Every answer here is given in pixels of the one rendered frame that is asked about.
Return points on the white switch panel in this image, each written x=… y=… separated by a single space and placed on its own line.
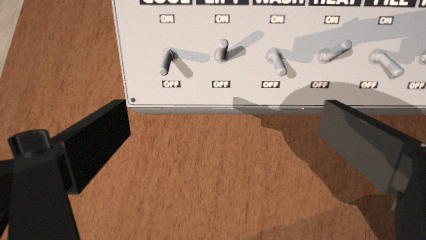
x=243 y=73

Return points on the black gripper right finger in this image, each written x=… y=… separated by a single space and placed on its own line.
x=391 y=160

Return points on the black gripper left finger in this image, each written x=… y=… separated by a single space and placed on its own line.
x=44 y=171

